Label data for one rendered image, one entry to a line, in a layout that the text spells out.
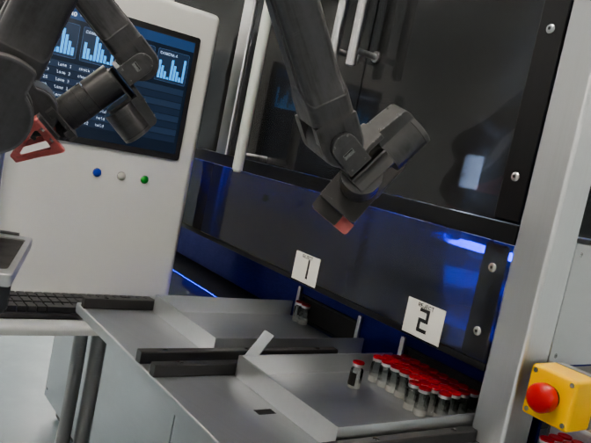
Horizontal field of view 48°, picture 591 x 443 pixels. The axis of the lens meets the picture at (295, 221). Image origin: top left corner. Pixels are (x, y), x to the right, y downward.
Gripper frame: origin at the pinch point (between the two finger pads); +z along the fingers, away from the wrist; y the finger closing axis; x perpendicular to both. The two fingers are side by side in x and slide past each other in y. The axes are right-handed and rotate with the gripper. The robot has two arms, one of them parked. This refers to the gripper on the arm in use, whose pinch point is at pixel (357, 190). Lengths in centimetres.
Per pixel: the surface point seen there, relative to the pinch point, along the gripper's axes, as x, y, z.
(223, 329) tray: 3.2, -35.3, 25.2
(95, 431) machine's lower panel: 19, -105, 115
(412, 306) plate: -19.5, -8.0, 8.2
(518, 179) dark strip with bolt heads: -17.3, 16.0, -5.9
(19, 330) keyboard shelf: 34, -62, 24
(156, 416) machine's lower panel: 5, -76, 80
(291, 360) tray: -10.1, -28.4, 7.6
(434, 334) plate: -24.6, -9.3, 4.2
